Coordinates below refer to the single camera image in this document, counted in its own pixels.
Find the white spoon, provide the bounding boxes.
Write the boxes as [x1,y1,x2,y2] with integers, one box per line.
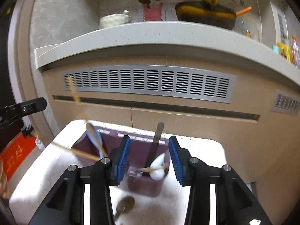
[149,153,165,181]

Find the brown wooden spoon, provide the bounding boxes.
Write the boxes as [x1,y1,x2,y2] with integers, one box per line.
[86,121,109,158]

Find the light blue spoon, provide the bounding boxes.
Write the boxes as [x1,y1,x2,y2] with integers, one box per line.
[85,121,105,159]

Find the wooden chopstick one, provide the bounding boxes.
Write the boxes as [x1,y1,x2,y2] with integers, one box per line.
[68,76,81,105]

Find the left hand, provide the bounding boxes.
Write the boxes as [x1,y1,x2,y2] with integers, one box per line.
[0,160,9,199]

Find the wooden chopstick two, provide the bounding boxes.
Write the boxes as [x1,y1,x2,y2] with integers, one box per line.
[51,142,100,162]

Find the purple plastic utensil caddy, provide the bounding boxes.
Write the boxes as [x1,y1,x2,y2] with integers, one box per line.
[72,127,170,197]

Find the wooden chopstick three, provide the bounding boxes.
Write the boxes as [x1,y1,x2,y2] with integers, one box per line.
[138,162,169,173]

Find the red banner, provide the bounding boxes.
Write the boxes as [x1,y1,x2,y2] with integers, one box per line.
[1,133,36,181]

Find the grey cabinet vent grille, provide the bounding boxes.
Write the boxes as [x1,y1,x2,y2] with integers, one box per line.
[61,64,236,104]

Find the white lace tablecloth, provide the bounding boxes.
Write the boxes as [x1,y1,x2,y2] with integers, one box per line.
[10,120,227,224]

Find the small grey vent grille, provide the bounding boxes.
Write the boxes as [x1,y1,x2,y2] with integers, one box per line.
[271,90,299,116]

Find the white ceramic bowl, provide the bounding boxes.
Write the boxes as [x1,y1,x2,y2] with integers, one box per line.
[99,10,132,29]

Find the condiment bottles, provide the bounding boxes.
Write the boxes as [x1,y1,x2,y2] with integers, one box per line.
[273,36,300,69]

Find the small black-handled steel spoon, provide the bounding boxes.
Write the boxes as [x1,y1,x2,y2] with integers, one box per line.
[114,196,135,221]

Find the black wok, orange handle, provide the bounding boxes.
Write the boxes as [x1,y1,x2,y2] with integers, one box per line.
[175,0,252,31]

